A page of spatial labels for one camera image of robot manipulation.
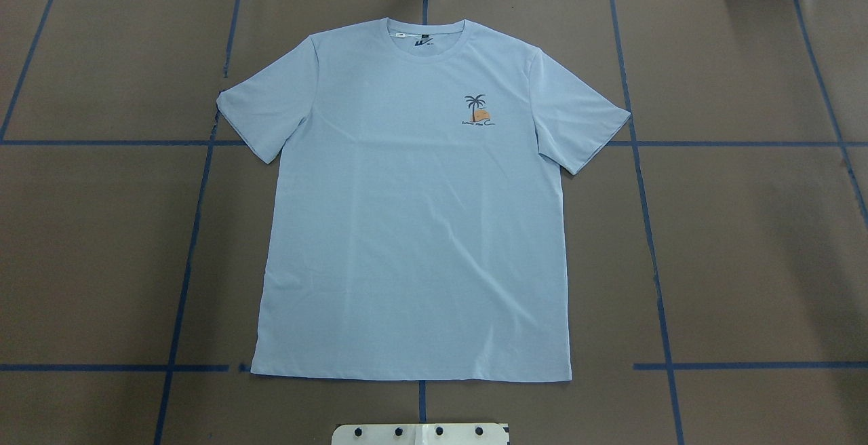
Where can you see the light blue t-shirt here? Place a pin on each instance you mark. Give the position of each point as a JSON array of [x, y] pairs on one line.
[[418, 219]]

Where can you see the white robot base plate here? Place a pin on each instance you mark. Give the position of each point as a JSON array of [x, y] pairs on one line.
[[422, 433]]

